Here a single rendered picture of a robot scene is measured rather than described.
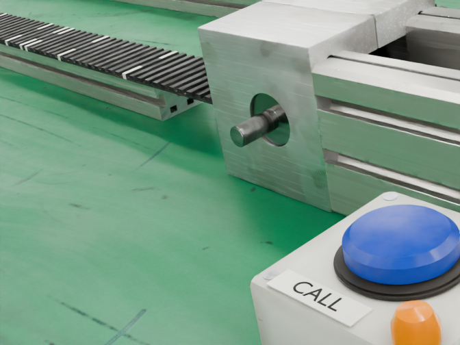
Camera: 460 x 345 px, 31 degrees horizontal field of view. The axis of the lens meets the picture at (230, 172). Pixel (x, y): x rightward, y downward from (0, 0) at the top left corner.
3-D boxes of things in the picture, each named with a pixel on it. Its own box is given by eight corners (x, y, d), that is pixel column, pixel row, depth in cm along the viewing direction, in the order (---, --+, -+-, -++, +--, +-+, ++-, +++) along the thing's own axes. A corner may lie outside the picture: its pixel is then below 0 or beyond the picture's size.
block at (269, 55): (196, 190, 50) (162, 41, 46) (336, 113, 56) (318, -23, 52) (300, 234, 43) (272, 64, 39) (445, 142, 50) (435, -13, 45)
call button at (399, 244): (324, 283, 30) (316, 236, 29) (395, 233, 32) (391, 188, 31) (413, 325, 27) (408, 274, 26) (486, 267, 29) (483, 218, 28)
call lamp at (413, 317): (381, 341, 25) (378, 310, 25) (413, 317, 26) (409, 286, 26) (421, 361, 24) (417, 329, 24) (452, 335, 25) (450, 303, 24)
